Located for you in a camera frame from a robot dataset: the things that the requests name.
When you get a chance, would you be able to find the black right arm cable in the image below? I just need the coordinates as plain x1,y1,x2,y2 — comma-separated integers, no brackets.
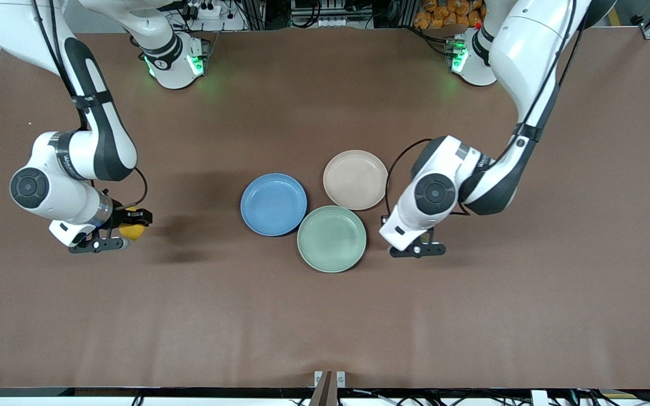
30,0,149,209

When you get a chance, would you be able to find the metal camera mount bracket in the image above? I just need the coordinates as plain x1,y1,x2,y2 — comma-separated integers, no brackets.
314,370,346,406

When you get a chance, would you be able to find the light green plate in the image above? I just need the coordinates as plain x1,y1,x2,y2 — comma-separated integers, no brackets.
297,205,367,273

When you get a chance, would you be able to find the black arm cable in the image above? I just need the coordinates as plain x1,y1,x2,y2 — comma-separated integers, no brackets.
386,0,585,218
30,0,149,209

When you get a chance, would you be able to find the blue plate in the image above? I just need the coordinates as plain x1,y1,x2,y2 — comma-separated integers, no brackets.
240,173,308,237

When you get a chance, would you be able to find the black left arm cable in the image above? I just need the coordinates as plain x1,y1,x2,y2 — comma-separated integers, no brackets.
386,0,585,218

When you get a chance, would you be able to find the beige plate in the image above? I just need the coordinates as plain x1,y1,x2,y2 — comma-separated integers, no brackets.
323,149,389,211

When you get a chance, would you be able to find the bag of oranges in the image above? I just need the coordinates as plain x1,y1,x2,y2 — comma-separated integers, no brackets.
414,0,484,30

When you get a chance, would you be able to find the yellow lemon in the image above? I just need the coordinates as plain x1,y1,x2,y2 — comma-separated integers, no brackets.
119,208,146,242

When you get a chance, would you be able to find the white power strip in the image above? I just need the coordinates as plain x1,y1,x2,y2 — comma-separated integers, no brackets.
181,0,225,20

